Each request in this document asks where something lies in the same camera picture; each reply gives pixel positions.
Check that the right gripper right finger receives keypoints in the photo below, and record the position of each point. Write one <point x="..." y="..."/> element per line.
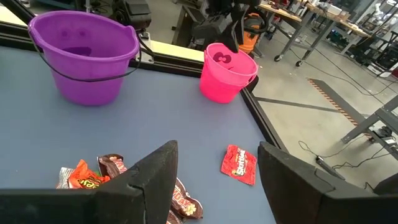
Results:
<point x="311" y="202"/>

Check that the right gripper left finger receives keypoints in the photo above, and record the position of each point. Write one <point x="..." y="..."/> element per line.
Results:
<point x="124" y="202"/>

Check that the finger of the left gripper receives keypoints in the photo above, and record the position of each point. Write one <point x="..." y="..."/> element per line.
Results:
<point x="241" y="21"/>
<point x="230" y="40"/>

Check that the orange Reese's candy pack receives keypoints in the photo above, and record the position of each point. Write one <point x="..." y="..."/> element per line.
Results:
<point x="87" y="177"/>

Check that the red Skittles candy pack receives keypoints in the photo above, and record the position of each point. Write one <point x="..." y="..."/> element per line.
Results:
<point x="239" y="165"/>

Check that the orange shop vacuum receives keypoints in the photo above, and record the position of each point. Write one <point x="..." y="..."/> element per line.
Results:
<point x="253" y="37"/>

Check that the black power strip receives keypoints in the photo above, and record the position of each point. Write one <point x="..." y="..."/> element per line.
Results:
<point x="329" y="168"/>

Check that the pink plastic bucket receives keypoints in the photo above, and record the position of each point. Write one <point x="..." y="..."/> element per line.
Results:
<point x="224" y="81"/>

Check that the wooden table side board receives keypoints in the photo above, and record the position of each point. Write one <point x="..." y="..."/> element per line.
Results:
<point x="174" y="51"/>

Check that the wooden top workbench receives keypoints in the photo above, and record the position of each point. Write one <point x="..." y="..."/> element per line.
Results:
<point x="289" y="12"/>

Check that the orange silver-striped Reese's pack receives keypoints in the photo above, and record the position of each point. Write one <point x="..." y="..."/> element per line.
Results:
<point x="63" y="179"/>

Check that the hazard striped floor strip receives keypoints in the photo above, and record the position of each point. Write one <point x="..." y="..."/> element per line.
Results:
<point x="335" y="99"/>

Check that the purple plastic bucket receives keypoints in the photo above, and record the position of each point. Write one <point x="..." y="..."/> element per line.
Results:
<point x="87" y="74"/>

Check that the grey metal frame leg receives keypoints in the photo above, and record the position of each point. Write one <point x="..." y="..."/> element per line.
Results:
<point x="373" y="119"/>

